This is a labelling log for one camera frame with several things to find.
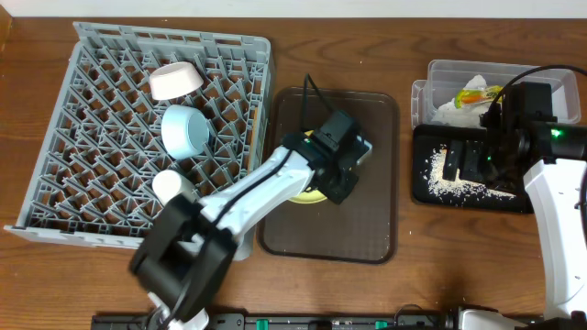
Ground yellow plate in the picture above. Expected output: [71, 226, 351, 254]
[288, 130, 329, 205]

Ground white napkin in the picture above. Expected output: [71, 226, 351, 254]
[431, 97, 491, 128]

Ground green snack wrapper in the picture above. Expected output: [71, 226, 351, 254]
[454, 85, 503, 108]

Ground light blue bowl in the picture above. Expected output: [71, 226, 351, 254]
[161, 104, 210, 160]

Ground white cup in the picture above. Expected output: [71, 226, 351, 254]
[152, 170, 196, 206]

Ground white bowl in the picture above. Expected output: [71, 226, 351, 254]
[149, 61, 204, 101]

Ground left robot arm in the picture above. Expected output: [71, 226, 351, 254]
[129, 111, 372, 329]

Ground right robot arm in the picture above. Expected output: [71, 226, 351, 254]
[443, 82, 586, 329]

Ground black waste tray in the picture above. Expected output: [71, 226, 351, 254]
[412, 125, 533, 215]

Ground clear plastic waste bin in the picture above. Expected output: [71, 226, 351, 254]
[411, 60, 581, 127]

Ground grey dishwasher rack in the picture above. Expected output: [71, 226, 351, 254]
[9, 22, 274, 249]

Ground spilled rice pile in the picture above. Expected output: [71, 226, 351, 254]
[421, 145, 515, 202]

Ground brown serving tray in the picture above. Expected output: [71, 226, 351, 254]
[257, 89, 400, 265]

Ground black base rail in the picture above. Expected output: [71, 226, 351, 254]
[91, 304, 547, 330]

